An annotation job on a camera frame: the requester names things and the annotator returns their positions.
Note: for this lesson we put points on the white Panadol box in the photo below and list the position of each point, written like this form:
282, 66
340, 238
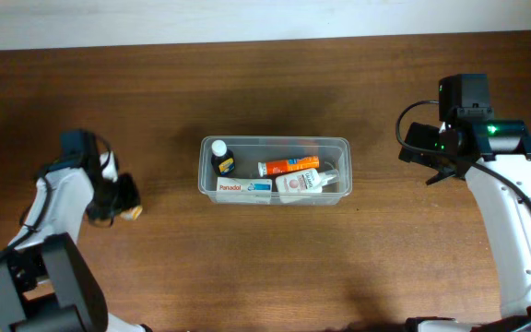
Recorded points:
244, 191

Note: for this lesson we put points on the dark bottle white cap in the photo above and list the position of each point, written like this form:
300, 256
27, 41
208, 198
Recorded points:
222, 159

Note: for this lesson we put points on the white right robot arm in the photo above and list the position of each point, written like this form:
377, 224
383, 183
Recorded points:
494, 159

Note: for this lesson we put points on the white calamine lotion bottle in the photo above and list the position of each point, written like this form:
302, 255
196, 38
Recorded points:
296, 186

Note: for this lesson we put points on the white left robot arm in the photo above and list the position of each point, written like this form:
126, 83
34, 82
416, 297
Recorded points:
45, 282

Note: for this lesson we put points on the clear plastic container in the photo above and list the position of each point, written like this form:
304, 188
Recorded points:
333, 153

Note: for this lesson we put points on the orange tube white cap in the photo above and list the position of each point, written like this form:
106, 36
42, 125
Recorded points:
285, 166

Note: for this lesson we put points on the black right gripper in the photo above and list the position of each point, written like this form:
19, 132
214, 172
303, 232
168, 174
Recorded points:
421, 143

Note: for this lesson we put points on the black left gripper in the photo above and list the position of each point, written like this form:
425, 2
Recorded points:
121, 198

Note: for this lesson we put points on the gold lid small jar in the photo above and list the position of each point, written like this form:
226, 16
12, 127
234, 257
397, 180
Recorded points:
132, 213

